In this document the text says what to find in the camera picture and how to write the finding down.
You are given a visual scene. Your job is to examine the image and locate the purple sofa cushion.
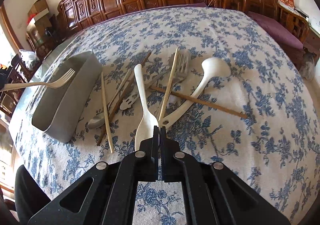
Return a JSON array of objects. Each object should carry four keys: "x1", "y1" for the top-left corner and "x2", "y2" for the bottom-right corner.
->
[{"x1": 173, "y1": 3, "x2": 207, "y2": 7}]

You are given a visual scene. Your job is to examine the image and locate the white plastic bag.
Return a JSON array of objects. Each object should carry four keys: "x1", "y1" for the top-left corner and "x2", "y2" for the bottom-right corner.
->
[{"x1": 19, "y1": 49, "x2": 40, "y2": 70}]

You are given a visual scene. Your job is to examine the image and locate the cream plastic ladle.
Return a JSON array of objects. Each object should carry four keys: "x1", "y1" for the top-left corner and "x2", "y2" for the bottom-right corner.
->
[{"x1": 160, "y1": 57, "x2": 231, "y2": 129}]

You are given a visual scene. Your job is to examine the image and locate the cream plastic spoon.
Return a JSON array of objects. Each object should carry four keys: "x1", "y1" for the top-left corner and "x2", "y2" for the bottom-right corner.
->
[{"x1": 134, "y1": 64, "x2": 158, "y2": 151}]

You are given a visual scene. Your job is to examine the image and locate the grey fluffy bag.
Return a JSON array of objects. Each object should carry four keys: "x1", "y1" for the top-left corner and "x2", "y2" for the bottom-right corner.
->
[{"x1": 299, "y1": 52, "x2": 315, "y2": 81}]

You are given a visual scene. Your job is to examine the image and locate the red greeting card box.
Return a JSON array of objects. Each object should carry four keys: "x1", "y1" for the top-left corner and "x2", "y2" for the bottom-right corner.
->
[{"x1": 278, "y1": 0, "x2": 295, "y2": 11}]

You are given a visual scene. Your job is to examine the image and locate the purple armchair cushion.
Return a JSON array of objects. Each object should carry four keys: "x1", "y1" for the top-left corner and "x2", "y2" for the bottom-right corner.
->
[{"x1": 248, "y1": 11, "x2": 303, "y2": 50}]

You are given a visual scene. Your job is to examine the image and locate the light bamboo chopstick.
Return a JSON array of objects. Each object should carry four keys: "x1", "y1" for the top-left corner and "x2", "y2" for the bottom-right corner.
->
[
  {"x1": 158, "y1": 48, "x2": 179, "y2": 126},
  {"x1": 100, "y1": 72, "x2": 114, "y2": 153}
]

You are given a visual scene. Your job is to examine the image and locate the dark wooden dining chair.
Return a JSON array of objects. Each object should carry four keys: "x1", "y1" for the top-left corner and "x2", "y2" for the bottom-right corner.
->
[{"x1": 1, "y1": 55, "x2": 41, "y2": 118}]

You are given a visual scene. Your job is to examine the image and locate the blue floral tablecloth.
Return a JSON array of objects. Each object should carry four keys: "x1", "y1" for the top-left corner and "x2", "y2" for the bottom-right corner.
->
[{"x1": 9, "y1": 7, "x2": 319, "y2": 224}]

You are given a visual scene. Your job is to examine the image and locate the dark brown wooden chopstick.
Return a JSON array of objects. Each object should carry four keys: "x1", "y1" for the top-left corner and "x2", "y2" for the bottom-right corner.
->
[{"x1": 96, "y1": 51, "x2": 153, "y2": 146}]

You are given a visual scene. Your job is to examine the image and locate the stacked cardboard boxes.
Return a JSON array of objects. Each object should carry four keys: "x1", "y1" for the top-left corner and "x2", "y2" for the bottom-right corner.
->
[{"x1": 26, "y1": 0, "x2": 53, "y2": 42}]

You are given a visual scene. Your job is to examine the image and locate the grey metal tray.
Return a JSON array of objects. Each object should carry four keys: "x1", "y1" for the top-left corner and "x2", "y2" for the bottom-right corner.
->
[{"x1": 31, "y1": 51, "x2": 102, "y2": 143}]

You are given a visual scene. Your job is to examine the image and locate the wooden side table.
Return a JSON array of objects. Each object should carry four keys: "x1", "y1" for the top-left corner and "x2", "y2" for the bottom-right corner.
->
[{"x1": 303, "y1": 26, "x2": 320, "y2": 55}]

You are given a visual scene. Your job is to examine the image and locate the wooden window frame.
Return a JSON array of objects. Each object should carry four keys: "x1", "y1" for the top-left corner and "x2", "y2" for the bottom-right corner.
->
[{"x1": 1, "y1": 4, "x2": 23, "y2": 53}]

